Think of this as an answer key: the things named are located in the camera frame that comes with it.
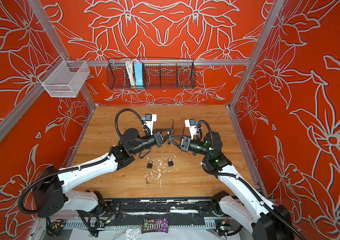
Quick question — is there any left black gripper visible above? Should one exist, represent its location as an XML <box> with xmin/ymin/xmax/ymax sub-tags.
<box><xmin>131</xmin><ymin>127</ymin><xmax>173</xmax><ymax>156</ymax></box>

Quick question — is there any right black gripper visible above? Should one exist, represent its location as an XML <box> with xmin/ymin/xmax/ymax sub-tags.
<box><xmin>169</xmin><ymin>135</ymin><xmax>214</xmax><ymax>159</ymax></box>

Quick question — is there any black padlock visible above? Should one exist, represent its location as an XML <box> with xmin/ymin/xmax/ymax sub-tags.
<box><xmin>147</xmin><ymin>160</ymin><xmax>153</xmax><ymax>169</ymax></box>
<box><xmin>168</xmin><ymin>158</ymin><xmax>174</xmax><ymax>167</ymax></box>

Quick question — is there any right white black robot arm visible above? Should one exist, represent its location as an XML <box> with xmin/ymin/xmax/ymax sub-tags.
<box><xmin>169</xmin><ymin>119</ymin><xmax>304</xmax><ymax>240</ymax></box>

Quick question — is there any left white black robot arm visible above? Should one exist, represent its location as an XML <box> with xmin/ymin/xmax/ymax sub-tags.
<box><xmin>18</xmin><ymin>109</ymin><xmax>174</xmax><ymax>218</ymax></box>

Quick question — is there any light blue box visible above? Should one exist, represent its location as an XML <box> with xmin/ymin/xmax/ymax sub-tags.
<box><xmin>134</xmin><ymin>62</ymin><xmax>144</xmax><ymax>88</ymax></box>

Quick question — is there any purple candy bag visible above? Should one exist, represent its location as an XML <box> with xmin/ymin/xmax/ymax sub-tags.
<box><xmin>141</xmin><ymin>218</ymin><xmax>169</xmax><ymax>234</ymax></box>

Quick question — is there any clear plastic sheet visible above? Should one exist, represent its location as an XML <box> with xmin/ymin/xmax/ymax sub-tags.
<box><xmin>111</xmin><ymin>229</ymin><xmax>143</xmax><ymax>240</ymax></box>

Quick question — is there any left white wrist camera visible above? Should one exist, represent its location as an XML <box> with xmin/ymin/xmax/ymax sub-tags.
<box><xmin>142</xmin><ymin>114</ymin><xmax>157</xmax><ymax>132</ymax></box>

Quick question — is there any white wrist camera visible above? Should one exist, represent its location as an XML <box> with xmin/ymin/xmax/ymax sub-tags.
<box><xmin>184</xmin><ymin>119</ymin><xmax>198</xmax><ymax>140</ymax></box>
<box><xmin>142</xmin><ymin>114</ymin><xmax>157</xmax><ymax>132</ymax></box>

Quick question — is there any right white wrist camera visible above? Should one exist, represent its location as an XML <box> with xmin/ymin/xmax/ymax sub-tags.
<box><xmin>184</xmin><ymin>119</ymin><xmax>198</xmax><ymax>140</ymax></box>

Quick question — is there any black wire wall basket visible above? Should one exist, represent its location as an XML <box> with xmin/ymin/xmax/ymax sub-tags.
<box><xmin>106</xmin><ymin>58</ymin><xmax>196</xmax><ymax>90</ymax></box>

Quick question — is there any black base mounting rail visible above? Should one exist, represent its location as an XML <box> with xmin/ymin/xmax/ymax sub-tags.
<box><xmin>101</xmin><ymin>197</ymin><xmax>224</xmax><ymax>217</ymax></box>

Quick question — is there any white coiled cable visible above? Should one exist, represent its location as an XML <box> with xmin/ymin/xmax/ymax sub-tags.
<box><xmin>125</xmin><ymin>59</ymin><xmax>137</xmax><ymax>87</ymax></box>

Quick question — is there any clear plastic wall bin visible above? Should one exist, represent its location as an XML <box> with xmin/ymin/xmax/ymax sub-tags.
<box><xmin>38</xmin><ymin>61</ymin><xmax>90</xmax><ymax>98</ymax></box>

